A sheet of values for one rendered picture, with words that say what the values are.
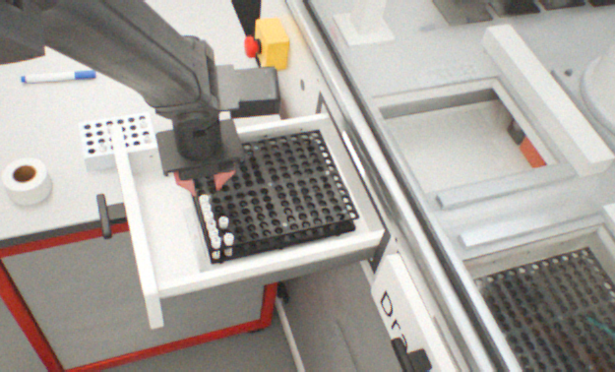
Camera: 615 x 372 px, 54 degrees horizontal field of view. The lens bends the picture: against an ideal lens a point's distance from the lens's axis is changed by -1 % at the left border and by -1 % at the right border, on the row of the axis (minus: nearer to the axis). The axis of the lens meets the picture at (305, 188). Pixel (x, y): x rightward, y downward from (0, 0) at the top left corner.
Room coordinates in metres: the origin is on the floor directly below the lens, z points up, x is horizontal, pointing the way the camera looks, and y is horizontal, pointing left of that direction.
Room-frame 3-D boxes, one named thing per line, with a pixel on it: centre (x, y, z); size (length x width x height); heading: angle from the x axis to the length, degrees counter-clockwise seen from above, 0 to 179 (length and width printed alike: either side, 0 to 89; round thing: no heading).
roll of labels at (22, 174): (0.54, 0.45, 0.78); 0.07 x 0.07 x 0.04
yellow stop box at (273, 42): (0.88, 0.12, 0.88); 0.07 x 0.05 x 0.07; 28
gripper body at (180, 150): (0.48, 0.14, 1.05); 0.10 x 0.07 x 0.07; 116
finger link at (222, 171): (0.49, 0.14, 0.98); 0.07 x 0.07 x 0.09; 26
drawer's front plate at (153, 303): (0.45, 0.23, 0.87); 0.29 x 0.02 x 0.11; 28
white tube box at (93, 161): (0.66, 0.34, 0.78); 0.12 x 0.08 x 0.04; 118
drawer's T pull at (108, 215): (0.43, 0.25, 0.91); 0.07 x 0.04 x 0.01; 28
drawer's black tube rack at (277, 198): (0.54, 0.05, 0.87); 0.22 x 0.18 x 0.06; 118
